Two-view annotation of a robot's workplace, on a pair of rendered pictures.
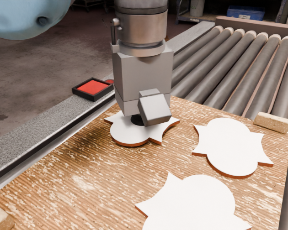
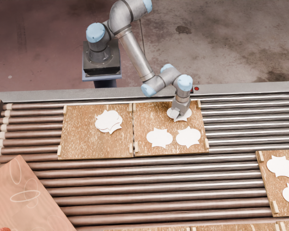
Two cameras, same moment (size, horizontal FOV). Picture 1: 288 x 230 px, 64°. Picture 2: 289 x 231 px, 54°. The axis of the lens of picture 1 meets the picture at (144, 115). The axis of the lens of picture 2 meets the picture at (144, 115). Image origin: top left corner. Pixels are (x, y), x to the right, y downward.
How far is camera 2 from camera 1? 1.34 m
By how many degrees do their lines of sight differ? 42
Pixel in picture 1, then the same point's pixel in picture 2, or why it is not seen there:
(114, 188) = (155, 121)
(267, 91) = (236, 140)
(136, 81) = (175, 105)
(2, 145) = not seen: hidden behind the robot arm
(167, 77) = (183, 109)
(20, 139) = not seen: hidden behind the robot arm
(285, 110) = (225, 148)
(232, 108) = (212, 132)
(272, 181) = (182, 150)
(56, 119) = (165, 91)
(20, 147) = not seen: hidden behind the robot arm
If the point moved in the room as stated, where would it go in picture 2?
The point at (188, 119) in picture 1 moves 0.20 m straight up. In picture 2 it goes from (191, 123) to (197, 104)
